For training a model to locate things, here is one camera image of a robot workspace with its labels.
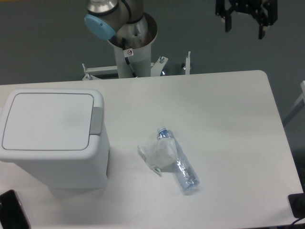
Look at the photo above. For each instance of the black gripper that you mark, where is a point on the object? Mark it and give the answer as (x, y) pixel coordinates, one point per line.
(265, 12)

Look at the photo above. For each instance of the white push-button trash can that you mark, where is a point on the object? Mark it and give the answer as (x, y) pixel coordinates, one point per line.
(57, 135)

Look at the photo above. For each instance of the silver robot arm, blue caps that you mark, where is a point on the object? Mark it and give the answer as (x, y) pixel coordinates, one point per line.
(106, 17)

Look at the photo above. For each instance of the crumpled clear plastic bag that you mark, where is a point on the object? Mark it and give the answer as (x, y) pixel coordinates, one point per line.
(159, 154)

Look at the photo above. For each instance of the clear plastic water bottle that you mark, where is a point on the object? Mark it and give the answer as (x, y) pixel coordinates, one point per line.
(185, 174)

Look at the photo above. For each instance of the black phone with case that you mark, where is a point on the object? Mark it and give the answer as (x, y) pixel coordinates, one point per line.
(12, 214)

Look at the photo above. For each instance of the white table leg frame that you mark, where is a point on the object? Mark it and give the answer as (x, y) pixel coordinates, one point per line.
(297, 106)

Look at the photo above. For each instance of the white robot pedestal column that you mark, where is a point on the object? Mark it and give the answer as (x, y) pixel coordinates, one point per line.
(133, 55)

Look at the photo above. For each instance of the white metal mounting frame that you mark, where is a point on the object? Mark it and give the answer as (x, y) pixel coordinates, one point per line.
(152, 68)

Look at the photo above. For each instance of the black device with cable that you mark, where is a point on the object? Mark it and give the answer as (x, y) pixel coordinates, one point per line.
(297, 204)

